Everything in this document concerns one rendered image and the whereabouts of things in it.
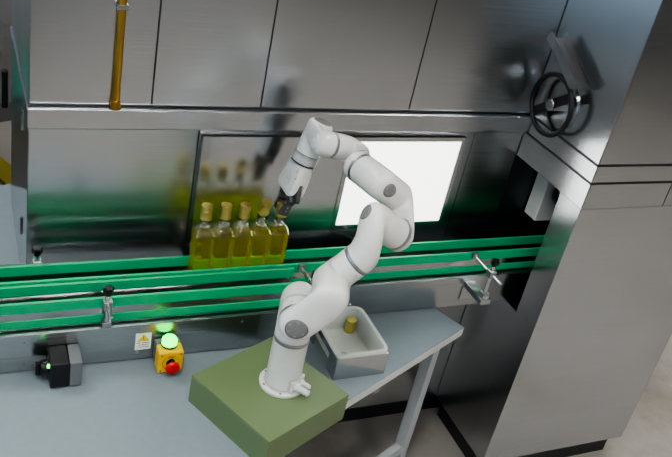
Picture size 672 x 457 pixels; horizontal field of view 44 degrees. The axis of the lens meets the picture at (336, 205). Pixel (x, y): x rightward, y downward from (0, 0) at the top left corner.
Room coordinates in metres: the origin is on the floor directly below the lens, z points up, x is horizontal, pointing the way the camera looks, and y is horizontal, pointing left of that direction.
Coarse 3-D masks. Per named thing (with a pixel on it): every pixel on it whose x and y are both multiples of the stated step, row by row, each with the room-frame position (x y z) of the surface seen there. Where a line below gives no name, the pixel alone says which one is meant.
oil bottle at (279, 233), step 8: (272, 224) 2.13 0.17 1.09; (272, 232) 2.11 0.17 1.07; (280, 232) 2.11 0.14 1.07; (288, 232) 2.13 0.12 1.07; (272, 240) 2.10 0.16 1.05; (280, 240) 2.11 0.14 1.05; (272, 248) 2.10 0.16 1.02; (280, 248) 2.12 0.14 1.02; (272, 256) 2.11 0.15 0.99; (280, 256) 2.12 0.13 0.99
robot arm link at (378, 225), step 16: (368, 208) 1.78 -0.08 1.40; (384, 208) 1.79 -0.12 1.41; (368, 224) 1.74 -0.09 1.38; (384, 224) 1.75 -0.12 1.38; (400, 224) 1.80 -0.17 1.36; (368, 240) 1.72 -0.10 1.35; (384, 240) 1.78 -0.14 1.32; (400, 240) 1.79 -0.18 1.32; (352, 256) 1.72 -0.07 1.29; (368, 256) 1.71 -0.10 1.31; (368, 272) 1.73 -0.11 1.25
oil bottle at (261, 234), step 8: (256, 224) 2.10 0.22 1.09; (256, 232) 2.08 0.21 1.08; (264, 232) 2.09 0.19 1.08; (256, 240) 2.08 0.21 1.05; (264, 240) 2.09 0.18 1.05; (256, 248) 2.08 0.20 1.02; (264, 248) 2.09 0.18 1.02; (256, 256) 2.08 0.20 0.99; (264, 256) 2.09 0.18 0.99; (248, 264) 2.08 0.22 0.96; (256, 264) 2.08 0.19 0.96; (264, 264) 2.10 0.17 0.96
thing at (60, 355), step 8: (72, 344) 1.71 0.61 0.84; (48, 352) 1.66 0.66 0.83; (56, 352) 1.66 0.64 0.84; (64, 352) 1.67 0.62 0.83; (72, 352) 1.68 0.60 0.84; (56, 360) 1.63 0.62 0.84; (64, 360) 1.64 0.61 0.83; (72, 360) 1.65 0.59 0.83; (80, 360) 1.65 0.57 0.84; (56, 368) 1.62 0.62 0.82; (64, 368) 1.63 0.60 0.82; (72, 368) 1.64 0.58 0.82; (80, 368) 1.65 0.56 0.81; (48, 376) 1.64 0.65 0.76; (56, 376) 1.62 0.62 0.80; (64, 376) 1.63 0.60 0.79; (72, 376) 1.64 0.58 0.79; (80, 376) 1.65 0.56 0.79; (56, 384) 1.62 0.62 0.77; (64, 384) 1.63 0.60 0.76; (72, 384) 1.64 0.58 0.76
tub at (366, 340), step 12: (348, 312) 2.14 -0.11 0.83; (360, 312) 2.14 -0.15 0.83; (336, 324) 2.12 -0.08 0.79; (360, 324) 2.12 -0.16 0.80; (372, 324) 2.08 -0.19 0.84; (336, 336) 2.08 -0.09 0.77; (348, 336) 2.09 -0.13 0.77; (360, 336) 2.10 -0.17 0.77; (372, 336) 2.05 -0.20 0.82; (336, 348) 1.93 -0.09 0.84; (348, 348) 2.03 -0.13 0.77; (360, 348) 2.05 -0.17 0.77; (372, 348) 2.03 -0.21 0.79; (384, 348) 1.98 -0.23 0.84
